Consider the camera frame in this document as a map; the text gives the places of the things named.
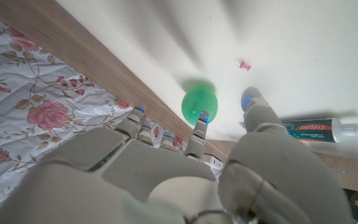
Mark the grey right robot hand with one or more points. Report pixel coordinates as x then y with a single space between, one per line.
154 180

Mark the pink push pin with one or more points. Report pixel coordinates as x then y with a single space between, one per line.
245 66

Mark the green Colgate toothpaste tube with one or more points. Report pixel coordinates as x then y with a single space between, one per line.
312 130

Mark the white power strip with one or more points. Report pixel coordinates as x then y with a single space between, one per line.
213 161

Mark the green egg-shaped ball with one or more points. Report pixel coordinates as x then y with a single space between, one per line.
197 101

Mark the floral backdrop cloth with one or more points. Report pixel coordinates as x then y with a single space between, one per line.
42 102

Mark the cream table mat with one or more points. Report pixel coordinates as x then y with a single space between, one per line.
259 37

